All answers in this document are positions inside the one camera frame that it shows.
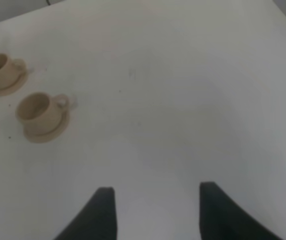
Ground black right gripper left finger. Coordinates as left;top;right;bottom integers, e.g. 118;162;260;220
56;187;118;240

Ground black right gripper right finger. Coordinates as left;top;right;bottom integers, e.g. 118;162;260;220
199;182;279;240

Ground near tan cup saucer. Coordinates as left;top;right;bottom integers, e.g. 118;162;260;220
23;111;70;144

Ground tan cup saucer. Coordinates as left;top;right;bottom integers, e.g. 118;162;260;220
23;111;70;144
0;72;28;97

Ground near tan teacup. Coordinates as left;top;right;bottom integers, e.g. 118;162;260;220
15;92;70;135

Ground tan teacup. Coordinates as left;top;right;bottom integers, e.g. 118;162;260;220
15;92;70;135
0;53;27;91

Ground far tan cup saucer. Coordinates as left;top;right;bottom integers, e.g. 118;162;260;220
0;72;28;97

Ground far tan teacup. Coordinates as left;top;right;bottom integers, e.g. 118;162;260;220
0;53;27;91

